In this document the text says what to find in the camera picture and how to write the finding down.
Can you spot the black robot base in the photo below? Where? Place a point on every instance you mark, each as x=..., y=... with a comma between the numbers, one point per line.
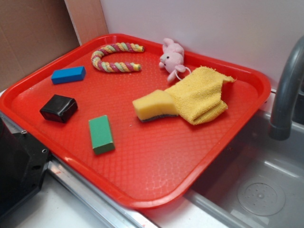
x=23, y=162

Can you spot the yellow sponge with grey base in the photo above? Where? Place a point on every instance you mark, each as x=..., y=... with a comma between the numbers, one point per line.
x=154, y=105

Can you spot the red plastic tray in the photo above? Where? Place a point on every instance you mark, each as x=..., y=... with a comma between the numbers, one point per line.
x=154, y=162

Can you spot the yellow microfibre cloth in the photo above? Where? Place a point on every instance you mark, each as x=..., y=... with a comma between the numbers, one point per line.
x=198, y=96

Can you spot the green rectangular block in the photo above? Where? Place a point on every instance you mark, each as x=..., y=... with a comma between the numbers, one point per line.
x=101, y=135

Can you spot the pink plush bunny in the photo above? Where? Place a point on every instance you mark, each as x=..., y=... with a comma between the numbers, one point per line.
x=172, y=59

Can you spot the black wrapped block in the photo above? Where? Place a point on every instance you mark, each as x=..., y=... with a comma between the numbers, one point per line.
x=59, y=108

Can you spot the blue rectangular block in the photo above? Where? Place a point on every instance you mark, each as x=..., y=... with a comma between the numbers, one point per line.
x=68, y=75

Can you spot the grey plastic sink basin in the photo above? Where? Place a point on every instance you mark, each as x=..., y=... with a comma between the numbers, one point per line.
x=255, y=182

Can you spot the grey plastic faucet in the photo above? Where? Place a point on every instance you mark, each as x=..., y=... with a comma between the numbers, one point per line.
x=288, y=104

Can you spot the brown cardboard panel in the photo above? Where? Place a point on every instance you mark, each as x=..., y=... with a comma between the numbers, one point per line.
x=33, y=33

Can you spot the multicolour twisted rope toy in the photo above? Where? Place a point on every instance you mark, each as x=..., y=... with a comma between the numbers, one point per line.
x=116, y=67

